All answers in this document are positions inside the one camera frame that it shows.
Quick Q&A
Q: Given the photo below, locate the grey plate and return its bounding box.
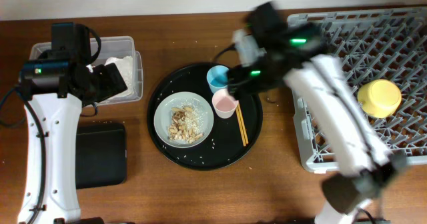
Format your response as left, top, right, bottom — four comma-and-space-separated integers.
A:
153, 91, 214, 149

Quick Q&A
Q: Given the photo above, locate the clear plastic waste bin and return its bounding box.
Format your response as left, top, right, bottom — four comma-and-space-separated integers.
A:
19, 28, 141, 113

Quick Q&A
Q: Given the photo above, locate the yellow plastic bowl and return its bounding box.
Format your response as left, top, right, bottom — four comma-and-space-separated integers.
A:
357, 79, 402, 118

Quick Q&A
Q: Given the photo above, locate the blue plastic cup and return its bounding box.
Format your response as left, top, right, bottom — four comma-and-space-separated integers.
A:
206, 65, 229, 93

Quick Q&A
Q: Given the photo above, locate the pink plastic cup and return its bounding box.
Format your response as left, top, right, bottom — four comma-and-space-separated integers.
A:
211, 89, 239, 119

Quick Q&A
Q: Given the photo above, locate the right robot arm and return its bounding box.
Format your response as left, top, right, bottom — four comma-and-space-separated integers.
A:
227, 2, 407, 223

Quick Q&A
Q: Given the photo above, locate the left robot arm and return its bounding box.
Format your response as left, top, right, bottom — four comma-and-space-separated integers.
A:
16, 22, 127, 223

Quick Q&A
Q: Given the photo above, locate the black rectangular bin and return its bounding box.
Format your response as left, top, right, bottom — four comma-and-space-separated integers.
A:
75, 123, 127, 189

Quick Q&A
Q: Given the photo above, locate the grey dishwasher rack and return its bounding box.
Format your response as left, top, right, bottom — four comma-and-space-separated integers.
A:
287, 7, 426, 165

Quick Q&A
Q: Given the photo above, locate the round black tray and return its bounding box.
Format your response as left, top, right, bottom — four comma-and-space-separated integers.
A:
147, 62, 263, 171

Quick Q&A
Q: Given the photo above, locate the peanut shells and rice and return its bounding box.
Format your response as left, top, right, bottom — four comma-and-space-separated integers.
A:
167, 106, 203, 144

